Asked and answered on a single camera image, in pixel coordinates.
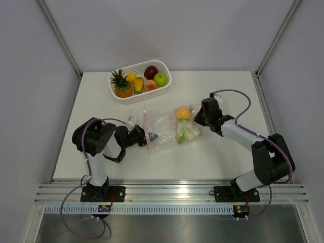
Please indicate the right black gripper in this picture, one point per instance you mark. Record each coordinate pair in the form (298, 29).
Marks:
(197, 118)

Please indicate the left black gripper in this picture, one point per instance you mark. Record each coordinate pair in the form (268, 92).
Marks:
(141, 134)

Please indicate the clear zip top bag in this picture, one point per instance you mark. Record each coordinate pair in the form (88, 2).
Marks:
(164, 124)

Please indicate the fake round orange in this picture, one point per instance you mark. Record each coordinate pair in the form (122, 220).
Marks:
(183, 113)

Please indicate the fake pink peach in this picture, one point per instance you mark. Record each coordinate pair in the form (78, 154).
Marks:
(150, 85)

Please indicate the fake orange pineapple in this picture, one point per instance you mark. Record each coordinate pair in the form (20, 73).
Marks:
(122, 88)

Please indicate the fake yellow mango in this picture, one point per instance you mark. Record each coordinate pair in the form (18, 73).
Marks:
(138, 85)

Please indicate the fake green apple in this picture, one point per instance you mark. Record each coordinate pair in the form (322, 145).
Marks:
(160, 79)

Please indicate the fake yellow lemon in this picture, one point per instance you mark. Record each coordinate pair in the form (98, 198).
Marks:
(131, 77)

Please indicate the fake purple fruit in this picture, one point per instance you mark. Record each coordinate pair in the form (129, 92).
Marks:
(150, 72)

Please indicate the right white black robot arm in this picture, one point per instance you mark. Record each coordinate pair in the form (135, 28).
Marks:
(271, 157)

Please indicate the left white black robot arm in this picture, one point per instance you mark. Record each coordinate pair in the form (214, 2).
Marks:
(99, 139)

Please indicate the white perforated plastic basket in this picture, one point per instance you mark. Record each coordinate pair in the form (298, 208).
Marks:
(138, 69)

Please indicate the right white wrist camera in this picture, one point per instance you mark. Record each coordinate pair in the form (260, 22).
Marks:
(217, 97)

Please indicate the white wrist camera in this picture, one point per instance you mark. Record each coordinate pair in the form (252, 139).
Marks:
(130, 122)
(217, 97)

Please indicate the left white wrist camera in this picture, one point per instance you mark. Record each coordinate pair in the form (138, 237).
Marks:
(130, 122)

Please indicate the aluminium mounting rail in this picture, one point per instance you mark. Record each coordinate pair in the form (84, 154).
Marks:
(168, 192)

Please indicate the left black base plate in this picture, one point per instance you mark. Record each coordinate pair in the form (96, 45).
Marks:
(115, 194)

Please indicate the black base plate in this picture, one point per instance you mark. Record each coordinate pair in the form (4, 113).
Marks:
(115, 194)
(223, 194)

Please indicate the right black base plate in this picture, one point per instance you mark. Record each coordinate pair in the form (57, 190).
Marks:
(223, 194)

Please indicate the white slotted cable duct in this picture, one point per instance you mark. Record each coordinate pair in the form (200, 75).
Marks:
(141, 209)

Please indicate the right aluminium frame post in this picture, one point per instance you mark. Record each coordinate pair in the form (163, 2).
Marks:
(278, 36)

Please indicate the aluminium frame post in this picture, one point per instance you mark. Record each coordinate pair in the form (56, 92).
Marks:
(278, 36)
(59, 37)

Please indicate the left aluminium frame post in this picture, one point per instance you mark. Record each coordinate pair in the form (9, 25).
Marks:
(59, 37)

